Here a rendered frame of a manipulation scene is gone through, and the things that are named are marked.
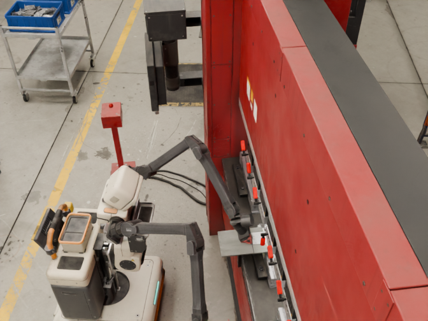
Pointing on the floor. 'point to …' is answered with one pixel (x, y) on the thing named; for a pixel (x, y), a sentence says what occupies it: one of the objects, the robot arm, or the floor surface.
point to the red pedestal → (115, 119)
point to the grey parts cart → (51, 54)
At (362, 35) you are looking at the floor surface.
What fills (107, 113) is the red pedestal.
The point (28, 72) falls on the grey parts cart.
